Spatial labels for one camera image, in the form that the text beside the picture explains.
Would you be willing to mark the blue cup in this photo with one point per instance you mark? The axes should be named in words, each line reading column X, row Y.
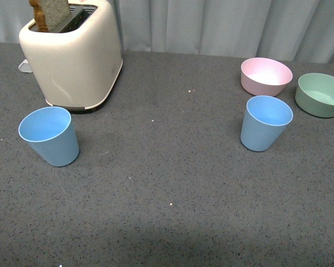
column 51, row 133
column 264, row 120

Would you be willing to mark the grey white curtain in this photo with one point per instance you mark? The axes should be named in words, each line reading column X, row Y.
column 300, row 31

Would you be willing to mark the pink bowl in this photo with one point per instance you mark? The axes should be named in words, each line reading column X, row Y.
column 264, row 76

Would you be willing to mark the cream white toaster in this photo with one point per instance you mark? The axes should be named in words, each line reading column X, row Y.
column 78, row 62

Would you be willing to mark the brown toast slice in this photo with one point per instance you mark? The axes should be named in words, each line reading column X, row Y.
column 48, row 14

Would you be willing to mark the white power plug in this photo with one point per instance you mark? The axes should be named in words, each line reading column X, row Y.
column 25, row 67

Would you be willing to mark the green bowl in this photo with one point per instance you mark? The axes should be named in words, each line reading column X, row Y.
column 315, row 94

